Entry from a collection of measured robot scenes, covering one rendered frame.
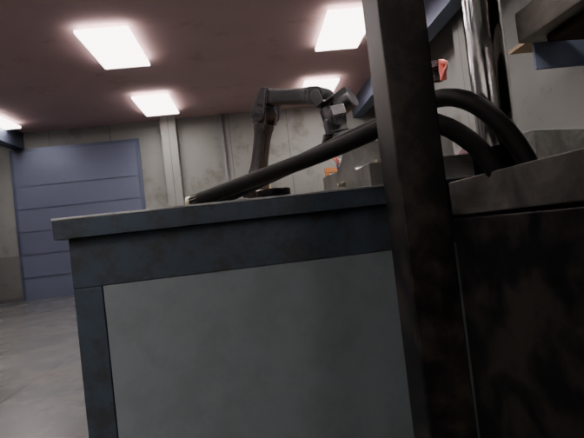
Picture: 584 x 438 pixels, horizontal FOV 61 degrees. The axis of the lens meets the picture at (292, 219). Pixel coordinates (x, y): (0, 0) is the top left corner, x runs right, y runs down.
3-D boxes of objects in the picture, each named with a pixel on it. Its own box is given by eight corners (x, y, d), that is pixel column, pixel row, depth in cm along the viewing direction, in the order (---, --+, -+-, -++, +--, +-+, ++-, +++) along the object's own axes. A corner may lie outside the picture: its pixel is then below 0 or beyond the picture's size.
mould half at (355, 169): (326, 206, 158) (321, 164, 158) (404, 197, 162) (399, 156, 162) (372, 190, 109) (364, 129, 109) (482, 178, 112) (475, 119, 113)
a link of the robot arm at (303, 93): (336, 88, 167) (268, 90, 186) (321, 83, 160) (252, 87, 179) (334, 125, 169) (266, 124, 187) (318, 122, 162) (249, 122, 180)
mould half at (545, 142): (408, 197, 166) (405, 165, 166) (467, 192, 177) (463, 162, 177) (539, 174, 120) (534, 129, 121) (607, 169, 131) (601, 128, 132)
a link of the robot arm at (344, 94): (363, 107, 161) (349, 76, 164) (349, 103, 155) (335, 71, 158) (337, 126, 168) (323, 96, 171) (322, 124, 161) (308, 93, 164)
